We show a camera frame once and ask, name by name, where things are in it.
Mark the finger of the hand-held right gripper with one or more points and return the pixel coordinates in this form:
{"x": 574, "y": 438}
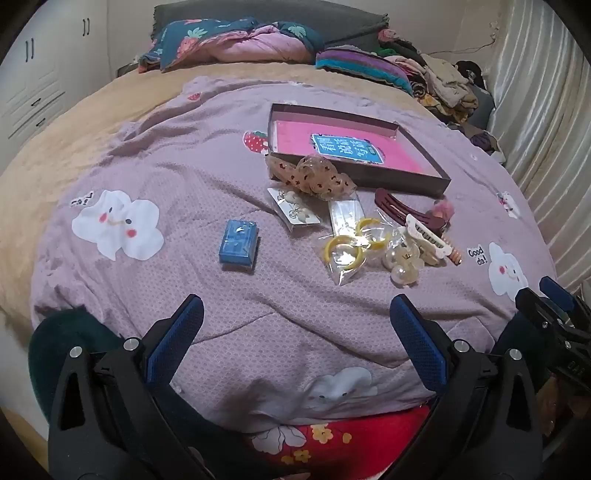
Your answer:
{"x": 556, "y": 288}
{"x": 535, "y": 304}

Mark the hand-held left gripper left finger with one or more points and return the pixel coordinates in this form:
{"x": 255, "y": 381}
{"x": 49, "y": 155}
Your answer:
{"x": 178, "y": 337}

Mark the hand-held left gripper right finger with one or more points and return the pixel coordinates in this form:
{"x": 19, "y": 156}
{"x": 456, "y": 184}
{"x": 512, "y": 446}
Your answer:
{"x": 418, "y": 341}

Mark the white claw hair clip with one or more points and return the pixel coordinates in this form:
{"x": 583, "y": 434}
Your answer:
{"x": 429, "y": 240}

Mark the small blue box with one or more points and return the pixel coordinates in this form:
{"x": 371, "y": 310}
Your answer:
{"x": 238, "y": 244}

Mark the yellow hoop earrings packet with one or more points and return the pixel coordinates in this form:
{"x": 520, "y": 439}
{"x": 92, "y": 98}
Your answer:
{"x": 344, "y": 254}

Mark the dark brown shallow box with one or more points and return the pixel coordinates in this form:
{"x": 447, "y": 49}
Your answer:
{"x": 397, "y": 181}

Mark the sheer dotted bow hair clip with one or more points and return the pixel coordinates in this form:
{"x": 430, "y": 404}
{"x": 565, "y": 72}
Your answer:
{"x": 318, "y": 177}

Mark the small orange hair clip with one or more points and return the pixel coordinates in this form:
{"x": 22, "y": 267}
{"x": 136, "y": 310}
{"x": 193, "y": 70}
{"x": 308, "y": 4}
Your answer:
{"x": 457, "y": 256}

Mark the dark green cloth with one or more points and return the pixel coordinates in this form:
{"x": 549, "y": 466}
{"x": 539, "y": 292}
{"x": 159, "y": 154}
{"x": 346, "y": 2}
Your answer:
{"x": 60, "y": 341}

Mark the red floral clothing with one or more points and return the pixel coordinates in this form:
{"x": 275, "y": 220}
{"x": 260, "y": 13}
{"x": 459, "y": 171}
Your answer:
{"x": 332, "y": 438}

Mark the maroon snap hair clip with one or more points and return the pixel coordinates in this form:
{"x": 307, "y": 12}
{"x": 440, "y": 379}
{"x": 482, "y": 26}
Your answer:
{"x": 392, "y": 203}

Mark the clear packet with white card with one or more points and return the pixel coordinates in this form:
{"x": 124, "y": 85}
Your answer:
{"x": 345, "y": 217}

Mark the white bow earring card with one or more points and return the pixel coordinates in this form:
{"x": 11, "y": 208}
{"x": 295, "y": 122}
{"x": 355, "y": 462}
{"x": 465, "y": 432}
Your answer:
{"x": 295, "y": 213}

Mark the cream satin curtain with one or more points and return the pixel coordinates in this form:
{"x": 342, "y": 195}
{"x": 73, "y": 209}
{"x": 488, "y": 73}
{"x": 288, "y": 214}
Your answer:
{"x": 545, "y": 115}

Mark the beige bed sheet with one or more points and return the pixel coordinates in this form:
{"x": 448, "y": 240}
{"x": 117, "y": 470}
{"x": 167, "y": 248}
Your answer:
{"x": 69, "y": 138}

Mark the pile of clothes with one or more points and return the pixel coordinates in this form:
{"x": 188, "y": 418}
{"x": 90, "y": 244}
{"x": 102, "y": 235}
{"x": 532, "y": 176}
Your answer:
{"x": 443, "y": 83}

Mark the striped folded blanket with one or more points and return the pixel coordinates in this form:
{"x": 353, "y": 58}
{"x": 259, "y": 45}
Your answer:
{"x": 360, "y": 67}

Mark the teal strawberry quilt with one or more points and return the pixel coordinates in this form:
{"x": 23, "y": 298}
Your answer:
{"x": 240, "y": 44}

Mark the white wardrobe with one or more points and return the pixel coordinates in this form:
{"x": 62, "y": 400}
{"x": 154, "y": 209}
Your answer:
{"x": 51, "y": 55}

